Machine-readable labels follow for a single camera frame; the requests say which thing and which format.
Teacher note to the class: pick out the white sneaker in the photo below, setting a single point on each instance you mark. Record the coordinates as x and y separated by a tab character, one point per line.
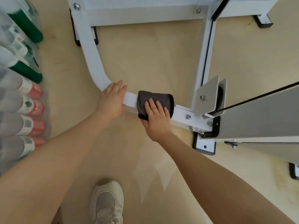
107	202

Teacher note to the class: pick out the dark grey cleaning cloth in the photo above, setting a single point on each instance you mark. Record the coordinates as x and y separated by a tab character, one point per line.
154	95

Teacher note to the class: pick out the stack of water bottle packs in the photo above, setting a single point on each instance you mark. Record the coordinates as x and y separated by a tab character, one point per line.
21	90

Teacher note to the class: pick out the white gym machine frame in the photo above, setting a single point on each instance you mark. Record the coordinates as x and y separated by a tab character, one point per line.
140	11

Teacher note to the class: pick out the person's right hand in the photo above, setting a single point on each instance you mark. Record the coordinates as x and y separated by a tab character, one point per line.
157	125

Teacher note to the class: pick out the person's right forearm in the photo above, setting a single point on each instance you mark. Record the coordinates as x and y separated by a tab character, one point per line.
229	184

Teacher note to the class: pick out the person's left forearm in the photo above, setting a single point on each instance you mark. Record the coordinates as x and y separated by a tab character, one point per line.
46	174

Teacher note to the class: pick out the person's left hand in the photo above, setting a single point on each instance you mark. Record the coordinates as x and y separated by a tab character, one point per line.
112	102

